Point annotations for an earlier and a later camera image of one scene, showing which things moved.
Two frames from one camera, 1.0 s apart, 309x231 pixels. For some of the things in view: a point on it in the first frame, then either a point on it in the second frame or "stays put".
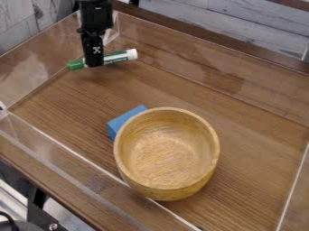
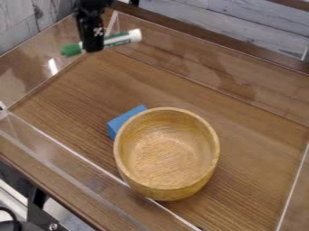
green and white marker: [122, 56] -> [112, 40]
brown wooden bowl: [166, 150] stays put
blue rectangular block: [114, 124] stays put
